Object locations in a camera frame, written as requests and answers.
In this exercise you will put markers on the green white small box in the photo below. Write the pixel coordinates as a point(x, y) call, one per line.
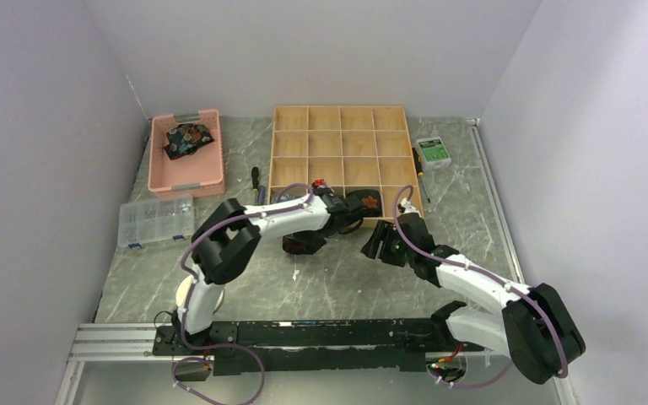
point(432, 153)

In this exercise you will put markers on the clear plastic screw box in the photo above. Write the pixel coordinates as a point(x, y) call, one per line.
point(155, 219)

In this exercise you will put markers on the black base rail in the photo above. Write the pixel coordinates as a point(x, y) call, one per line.
point(237, 347)

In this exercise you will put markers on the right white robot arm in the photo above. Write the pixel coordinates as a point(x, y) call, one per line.
point(531, 326)

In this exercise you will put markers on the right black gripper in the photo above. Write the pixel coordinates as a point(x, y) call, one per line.
point(384, 231)

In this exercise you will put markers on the blue grey rolled tie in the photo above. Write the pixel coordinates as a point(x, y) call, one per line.
point(285, 198)

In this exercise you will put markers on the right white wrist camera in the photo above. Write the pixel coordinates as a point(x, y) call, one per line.
point(405, 206)

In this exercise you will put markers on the thin black yellow screwdriver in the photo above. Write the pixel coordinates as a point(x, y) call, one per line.
point(420, 173)

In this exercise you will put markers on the aluminium rail at right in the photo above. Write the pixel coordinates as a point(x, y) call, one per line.
point(494, 198)

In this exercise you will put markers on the pink plastic basket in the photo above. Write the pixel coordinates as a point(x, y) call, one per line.
point(200, 174)

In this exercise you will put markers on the dark red floral tie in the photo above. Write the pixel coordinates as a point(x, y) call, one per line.
point(302, 243)

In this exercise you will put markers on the white tape roll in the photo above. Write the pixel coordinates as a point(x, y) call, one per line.
point(180, 294)

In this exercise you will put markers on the wooden compartment tray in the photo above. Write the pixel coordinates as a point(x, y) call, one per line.
point(348, 147)

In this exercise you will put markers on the blue red screwdriver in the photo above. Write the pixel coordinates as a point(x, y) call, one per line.
point(261, 194)

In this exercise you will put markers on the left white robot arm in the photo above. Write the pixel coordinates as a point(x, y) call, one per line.
point(222, 248)

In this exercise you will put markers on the black floral tie in basket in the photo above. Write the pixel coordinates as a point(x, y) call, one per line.
point(186, 139)

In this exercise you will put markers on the black orange rolled tie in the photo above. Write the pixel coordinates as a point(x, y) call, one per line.
point(370, 200)

